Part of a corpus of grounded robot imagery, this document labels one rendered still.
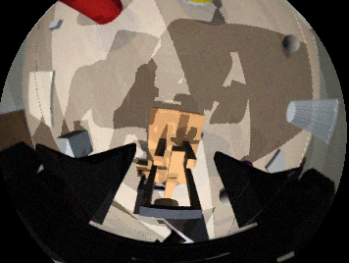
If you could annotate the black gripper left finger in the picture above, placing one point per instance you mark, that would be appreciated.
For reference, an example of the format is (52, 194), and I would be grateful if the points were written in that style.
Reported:
(93, 179)

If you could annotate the dark red cup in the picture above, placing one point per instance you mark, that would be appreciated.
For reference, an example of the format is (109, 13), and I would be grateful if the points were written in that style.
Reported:
(100, 11)

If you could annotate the cream flat rectangular panel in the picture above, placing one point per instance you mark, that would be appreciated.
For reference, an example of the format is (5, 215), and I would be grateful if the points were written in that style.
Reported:
(40, 92)

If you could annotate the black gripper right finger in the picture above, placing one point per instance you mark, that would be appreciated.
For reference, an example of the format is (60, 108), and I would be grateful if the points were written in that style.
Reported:
(250, 190)

